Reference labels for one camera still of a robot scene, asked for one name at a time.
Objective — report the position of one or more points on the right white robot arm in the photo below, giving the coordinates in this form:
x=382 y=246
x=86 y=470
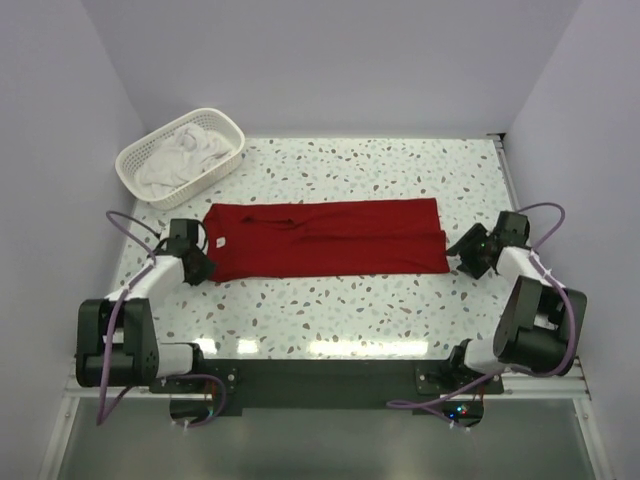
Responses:
x=539 y=328

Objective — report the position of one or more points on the red t shirt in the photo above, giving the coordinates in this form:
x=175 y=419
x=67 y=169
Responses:
x=373 y=237

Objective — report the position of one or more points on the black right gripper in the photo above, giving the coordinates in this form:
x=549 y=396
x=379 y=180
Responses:
x=470 y=248

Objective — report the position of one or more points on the aluminium front rail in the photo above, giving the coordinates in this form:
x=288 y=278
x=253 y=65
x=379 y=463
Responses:
x=571 y=386

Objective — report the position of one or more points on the white cloth in basket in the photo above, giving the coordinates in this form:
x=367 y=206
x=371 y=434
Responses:
x=186 y=154

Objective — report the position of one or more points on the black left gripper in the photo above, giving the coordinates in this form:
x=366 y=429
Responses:
x=201 y=266

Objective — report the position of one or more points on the white plastic laundry basket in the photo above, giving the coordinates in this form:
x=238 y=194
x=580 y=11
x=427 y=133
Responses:
x=131 y=158

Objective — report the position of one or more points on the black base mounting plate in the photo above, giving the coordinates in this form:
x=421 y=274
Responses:
x=366 y=384

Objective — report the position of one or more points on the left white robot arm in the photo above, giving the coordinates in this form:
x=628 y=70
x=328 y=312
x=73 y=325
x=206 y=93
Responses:
x=116 y=339

